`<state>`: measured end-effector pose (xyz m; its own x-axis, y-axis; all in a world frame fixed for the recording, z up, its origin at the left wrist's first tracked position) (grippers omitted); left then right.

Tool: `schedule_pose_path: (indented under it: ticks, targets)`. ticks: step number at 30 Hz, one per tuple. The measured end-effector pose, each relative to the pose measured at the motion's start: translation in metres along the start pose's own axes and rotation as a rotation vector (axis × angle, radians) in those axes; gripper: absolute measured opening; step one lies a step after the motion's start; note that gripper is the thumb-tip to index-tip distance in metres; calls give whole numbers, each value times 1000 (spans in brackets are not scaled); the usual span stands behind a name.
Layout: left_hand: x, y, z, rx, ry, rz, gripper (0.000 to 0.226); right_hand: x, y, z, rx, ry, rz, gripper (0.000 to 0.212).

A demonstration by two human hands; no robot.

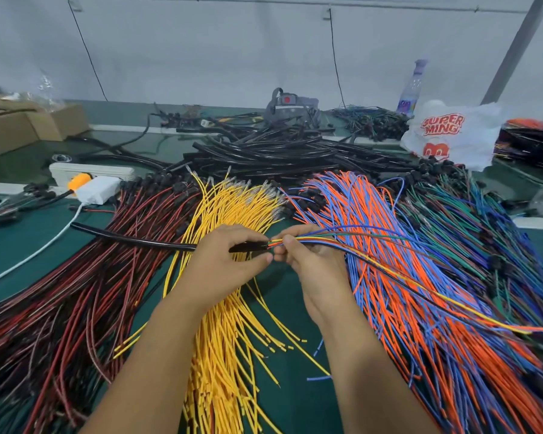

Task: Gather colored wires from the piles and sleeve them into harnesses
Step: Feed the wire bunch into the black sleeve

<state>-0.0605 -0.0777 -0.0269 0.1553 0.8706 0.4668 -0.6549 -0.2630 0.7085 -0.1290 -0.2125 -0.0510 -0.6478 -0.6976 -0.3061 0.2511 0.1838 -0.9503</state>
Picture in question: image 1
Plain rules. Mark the small cardboard box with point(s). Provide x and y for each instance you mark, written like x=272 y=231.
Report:
x=61 y=121

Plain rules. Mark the person's left hand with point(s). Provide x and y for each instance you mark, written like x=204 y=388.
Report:
x=215 y=266

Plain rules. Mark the white flat bar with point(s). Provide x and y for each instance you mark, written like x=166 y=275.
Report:
x=538 y=223

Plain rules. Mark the orange plug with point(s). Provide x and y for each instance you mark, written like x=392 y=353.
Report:
x=79 y=181

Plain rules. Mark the white power adapter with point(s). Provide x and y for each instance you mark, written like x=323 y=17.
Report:
x=99 y=190

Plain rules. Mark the grey device with red button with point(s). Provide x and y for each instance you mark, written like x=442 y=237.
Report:
x=292 y=106

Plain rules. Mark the clear plastic bottle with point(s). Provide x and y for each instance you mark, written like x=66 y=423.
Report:
x=411 y=97

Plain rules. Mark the white printed plastic bag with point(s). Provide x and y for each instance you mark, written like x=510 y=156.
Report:
x=461 y=140

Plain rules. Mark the pile of black tubes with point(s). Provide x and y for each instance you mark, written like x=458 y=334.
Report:
x=276 y=151

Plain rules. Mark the person's left thumb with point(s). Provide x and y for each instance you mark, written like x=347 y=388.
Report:
x=258 y=262

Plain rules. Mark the person's right forearm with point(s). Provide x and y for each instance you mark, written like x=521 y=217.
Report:
x=371 y=384

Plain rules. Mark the large cardboard box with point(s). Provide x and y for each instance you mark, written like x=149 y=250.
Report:
x=7 y=131

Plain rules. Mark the grey metal pole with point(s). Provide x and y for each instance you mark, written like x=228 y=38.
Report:
x=516 y=49

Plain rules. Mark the white power strip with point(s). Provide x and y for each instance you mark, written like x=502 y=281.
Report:
x=95 y=170

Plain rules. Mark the person's left forearm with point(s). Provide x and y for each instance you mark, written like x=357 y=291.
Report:
x=154 y=370

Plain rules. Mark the long black sleeve tube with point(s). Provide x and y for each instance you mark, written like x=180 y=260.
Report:
x=131 y=239

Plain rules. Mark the person's right hand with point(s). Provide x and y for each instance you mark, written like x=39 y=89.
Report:
x=321 y=275

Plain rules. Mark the person's right thumb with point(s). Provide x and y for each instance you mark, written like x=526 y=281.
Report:
x=294 y=250

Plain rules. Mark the clear plastic wrap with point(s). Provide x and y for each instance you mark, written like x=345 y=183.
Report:
x=45 y=97

